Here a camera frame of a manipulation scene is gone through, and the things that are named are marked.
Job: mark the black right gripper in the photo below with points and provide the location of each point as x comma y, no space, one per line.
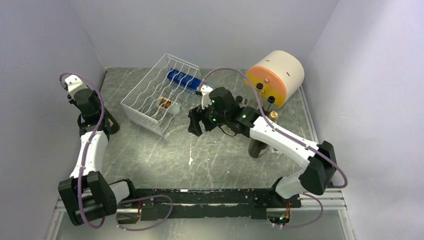
196,115

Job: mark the white paper label sheet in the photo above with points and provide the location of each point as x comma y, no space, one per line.
275,151

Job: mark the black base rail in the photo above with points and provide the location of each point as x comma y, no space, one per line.
210,203

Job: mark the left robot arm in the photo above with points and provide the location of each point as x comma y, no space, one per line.
86,195

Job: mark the white wire wine rack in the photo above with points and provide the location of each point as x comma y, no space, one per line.
140,104

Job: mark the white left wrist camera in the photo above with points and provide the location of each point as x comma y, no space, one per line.
74,84

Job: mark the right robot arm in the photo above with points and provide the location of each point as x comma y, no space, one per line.
317,160

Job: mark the blue clear bottle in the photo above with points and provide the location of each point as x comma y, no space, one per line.
186,81

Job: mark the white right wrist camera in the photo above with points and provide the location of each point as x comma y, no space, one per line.
204,91

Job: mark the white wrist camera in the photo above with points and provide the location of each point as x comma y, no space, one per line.
204,91
74,84

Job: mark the dark green bottle black neck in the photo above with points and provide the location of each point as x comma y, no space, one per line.
114,125

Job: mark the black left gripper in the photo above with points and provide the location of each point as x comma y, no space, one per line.
71,100

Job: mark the cream orange yellow cylinder box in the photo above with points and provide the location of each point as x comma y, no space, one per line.
281,75

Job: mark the clear bottle white gold label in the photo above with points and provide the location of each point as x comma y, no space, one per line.
259,87

